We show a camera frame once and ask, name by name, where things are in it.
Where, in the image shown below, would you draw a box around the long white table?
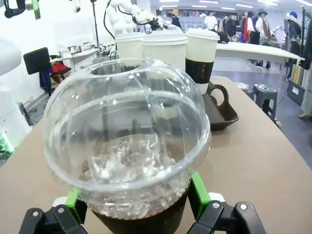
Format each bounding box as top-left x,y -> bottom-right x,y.
214,40 -> 306,66

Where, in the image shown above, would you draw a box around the brown plastic tray with handle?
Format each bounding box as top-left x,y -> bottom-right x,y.
201,81 -> 240,132

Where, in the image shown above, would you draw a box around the red cloth bag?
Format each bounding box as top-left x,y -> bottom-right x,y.
49,62 -> 72,84

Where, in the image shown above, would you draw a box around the dark storage bin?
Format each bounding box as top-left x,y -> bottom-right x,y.
287,79 -> 306,106

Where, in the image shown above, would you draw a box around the clear dome-lid iced coffee cup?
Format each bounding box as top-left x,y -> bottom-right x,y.
42,58 -> 212,234

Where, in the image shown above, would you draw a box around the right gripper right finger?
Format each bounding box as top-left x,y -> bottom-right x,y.
187,172 -> 268,234

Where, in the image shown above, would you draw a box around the grey metal stool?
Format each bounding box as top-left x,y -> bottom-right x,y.
252,83 -> 279,122

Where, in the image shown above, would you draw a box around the mannequin red white clothes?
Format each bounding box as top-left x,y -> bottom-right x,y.
240,12 -> 254,44

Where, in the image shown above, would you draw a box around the mannequin in dark coat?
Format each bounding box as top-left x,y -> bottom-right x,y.
298,36 -> 312,120

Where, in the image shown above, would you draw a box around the mannequin hat brown vest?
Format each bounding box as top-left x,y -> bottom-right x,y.
254,8 -> 273,46

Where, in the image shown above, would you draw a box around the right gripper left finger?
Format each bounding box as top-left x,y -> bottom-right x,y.
19,187 -> 88,234

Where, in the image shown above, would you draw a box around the white cluttered desk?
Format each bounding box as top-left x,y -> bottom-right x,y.
49,45 -> 103,73

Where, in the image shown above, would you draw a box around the black cap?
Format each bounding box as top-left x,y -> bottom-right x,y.
216,31 -> 231,44

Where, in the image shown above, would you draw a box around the white paper cup black sleeve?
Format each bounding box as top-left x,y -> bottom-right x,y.
185,28 -> 220,96
140,33 -> 190,73
114,32 -> 147,61

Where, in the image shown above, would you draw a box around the black sleeved left arm cable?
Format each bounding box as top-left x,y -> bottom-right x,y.
4,0 -> 27,19

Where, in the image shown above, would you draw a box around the person in white t-shirt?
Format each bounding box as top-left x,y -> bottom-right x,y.
203,11 -> 219,31

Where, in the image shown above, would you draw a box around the finger of the green-tipped left gripper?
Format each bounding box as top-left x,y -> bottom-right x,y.
32,0 -> 41,20

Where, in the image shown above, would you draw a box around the black office chair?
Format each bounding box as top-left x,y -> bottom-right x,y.
23,47 -> 53,98

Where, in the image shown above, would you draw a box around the black thin stand pole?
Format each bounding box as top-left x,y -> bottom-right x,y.
90,0 -> 101,51

